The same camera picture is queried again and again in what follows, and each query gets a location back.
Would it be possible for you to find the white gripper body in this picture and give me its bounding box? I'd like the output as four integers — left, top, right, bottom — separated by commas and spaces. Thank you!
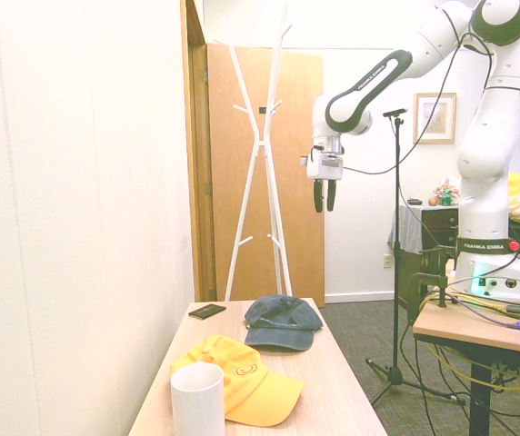
305, 151, 346, 182

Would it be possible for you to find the dark blue denim cap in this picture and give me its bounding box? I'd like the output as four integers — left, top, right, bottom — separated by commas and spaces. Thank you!
244, 293, 325, 352

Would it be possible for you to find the yellow baseball cap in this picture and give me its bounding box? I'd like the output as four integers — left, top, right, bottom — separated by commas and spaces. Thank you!
170, 334, 305, 429

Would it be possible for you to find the brown wooden door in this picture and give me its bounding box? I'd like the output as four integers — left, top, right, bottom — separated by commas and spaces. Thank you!
205, 43, 326, 307

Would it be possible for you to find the white wooden coat rack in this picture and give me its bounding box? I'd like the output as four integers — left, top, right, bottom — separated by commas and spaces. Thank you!
220, 3, 295, 303

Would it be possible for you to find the grey draped cloth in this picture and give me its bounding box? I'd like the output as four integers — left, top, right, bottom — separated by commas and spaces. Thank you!
386, 203, 425, 253

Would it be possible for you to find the black tripod stand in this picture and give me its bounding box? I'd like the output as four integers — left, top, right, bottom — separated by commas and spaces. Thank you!
365, 115, 468, 408

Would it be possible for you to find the dark wood dresser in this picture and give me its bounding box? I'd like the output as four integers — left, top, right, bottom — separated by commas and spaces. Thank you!
421, 204, 520, 265

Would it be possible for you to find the black metal table clamp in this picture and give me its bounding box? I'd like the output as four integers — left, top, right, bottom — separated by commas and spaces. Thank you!
407, 244, 455, 324

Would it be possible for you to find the black flat card case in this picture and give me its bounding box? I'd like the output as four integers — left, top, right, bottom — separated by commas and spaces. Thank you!
188, 303, 227, 321

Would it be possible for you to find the white ceramic mug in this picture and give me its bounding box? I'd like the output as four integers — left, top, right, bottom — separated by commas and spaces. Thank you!
170, 362, 226, 436

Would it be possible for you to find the framed wall picture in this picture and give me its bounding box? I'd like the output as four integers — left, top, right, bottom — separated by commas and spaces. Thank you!
413, 92, 458, 146

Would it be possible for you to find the brown wooden door frame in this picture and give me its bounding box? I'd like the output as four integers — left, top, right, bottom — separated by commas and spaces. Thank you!
180, 0, 218, 303

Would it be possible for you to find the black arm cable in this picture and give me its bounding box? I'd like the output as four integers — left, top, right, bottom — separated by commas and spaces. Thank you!
341, 30, 500, 176

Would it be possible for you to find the purple cable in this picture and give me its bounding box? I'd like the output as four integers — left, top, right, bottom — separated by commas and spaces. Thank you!
445, 292, 520, 329

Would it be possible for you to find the yellow cable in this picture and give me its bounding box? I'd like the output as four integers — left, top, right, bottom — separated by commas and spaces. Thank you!
417, 290, 520, 397

